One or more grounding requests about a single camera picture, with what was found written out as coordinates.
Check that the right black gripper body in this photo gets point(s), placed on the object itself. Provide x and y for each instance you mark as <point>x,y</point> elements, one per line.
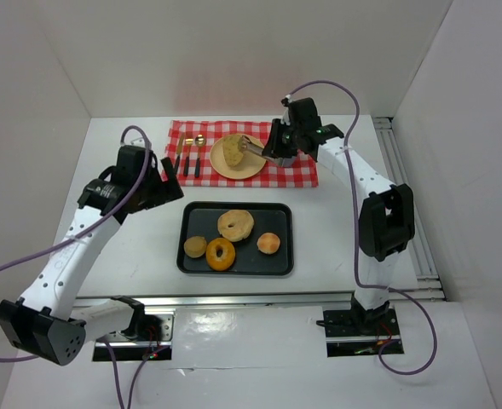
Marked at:
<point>274,141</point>

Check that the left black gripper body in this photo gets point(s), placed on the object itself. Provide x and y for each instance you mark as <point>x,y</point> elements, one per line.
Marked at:
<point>165,183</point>

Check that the metal tongs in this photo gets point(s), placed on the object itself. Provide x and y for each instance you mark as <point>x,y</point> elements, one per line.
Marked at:
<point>245,145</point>

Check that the speckled oval bread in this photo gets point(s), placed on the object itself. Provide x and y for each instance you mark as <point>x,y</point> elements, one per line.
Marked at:
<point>232,150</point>

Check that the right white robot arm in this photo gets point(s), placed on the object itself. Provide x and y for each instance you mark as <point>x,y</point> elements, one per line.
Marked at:
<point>383,211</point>

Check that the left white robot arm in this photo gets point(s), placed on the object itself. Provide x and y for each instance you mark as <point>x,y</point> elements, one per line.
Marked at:
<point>43,321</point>

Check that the beige plate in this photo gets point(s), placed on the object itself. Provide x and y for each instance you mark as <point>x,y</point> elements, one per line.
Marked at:
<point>249,168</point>

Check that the red checkered cloth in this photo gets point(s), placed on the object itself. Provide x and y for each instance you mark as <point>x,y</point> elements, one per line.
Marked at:
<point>302,174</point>

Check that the small round muffin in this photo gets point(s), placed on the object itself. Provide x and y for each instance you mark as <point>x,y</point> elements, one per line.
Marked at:
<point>195,246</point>

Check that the large pale bagel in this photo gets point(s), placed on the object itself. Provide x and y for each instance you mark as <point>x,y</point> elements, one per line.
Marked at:
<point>235,225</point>

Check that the orange glazed donut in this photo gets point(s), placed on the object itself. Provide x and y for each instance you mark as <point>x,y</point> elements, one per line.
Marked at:
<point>220,254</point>

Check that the small round bun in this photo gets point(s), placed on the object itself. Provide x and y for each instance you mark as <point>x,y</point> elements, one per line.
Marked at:
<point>268,243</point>

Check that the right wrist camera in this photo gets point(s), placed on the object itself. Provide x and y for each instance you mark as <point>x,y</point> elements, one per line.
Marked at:
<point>286,102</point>

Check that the gold fork black handle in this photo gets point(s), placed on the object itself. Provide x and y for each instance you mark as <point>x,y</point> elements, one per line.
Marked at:
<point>188,147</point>

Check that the gold spoon black handle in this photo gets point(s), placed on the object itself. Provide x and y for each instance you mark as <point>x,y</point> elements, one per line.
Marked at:
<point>199,142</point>

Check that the gold knife black handle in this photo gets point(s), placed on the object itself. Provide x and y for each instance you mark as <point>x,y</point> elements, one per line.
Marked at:
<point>179,148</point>

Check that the aluminium rail front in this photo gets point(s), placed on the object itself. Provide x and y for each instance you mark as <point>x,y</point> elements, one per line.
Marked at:
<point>266,299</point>

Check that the aluminium rail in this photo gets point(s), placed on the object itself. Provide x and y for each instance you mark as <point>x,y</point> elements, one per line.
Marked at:
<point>429,282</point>
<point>266,299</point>

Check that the aluminium rail right side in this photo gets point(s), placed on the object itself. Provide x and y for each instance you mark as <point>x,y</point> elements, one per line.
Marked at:
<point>429,282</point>

